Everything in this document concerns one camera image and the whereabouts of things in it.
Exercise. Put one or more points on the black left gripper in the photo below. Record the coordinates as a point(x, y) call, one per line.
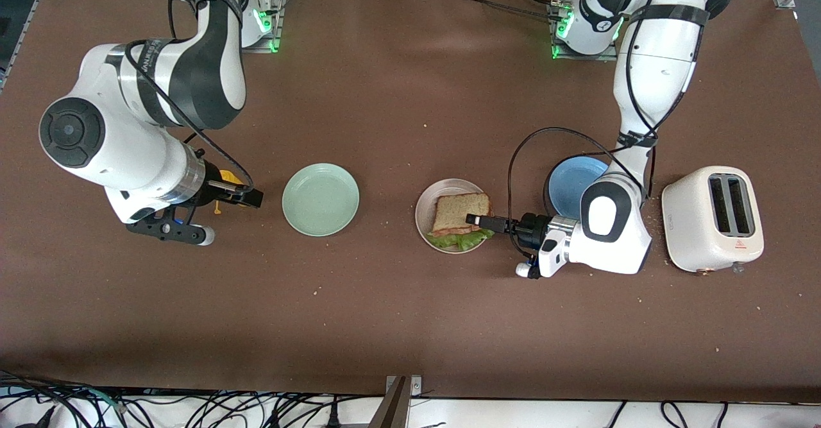
point(532, 228)

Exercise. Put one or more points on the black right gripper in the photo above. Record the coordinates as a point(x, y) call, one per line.
point(213, 192)

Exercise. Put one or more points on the yellow mustard squeeze bottle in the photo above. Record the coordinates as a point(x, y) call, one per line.
point(229, 176)

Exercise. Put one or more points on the green lettuce leaf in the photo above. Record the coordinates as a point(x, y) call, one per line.
point(462, 242)

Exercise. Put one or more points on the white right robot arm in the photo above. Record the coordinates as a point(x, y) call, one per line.
point(128, 145)

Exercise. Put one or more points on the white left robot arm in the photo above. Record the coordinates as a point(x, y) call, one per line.
point(654, 62)

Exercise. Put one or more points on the beige plate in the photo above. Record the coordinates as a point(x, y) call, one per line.
point(424, 210)

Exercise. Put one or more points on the mint green plate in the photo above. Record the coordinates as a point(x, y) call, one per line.
point(321, 200)

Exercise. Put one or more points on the blue plate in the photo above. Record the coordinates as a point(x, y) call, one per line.
point(571, 187)

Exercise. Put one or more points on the brown table cover sheet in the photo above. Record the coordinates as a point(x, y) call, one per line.
point(410, 126)

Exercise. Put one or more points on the white toaster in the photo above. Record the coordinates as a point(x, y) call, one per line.
point(689, 222)

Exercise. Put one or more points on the grey metal strut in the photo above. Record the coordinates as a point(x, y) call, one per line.
point(392, 412)

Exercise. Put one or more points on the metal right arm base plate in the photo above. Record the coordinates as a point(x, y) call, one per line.
point(281, 24)

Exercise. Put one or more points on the silver mounting bracket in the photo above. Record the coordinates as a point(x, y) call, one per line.
point(415, 386)

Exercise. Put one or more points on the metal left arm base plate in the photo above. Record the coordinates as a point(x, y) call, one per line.
point(564, 52)

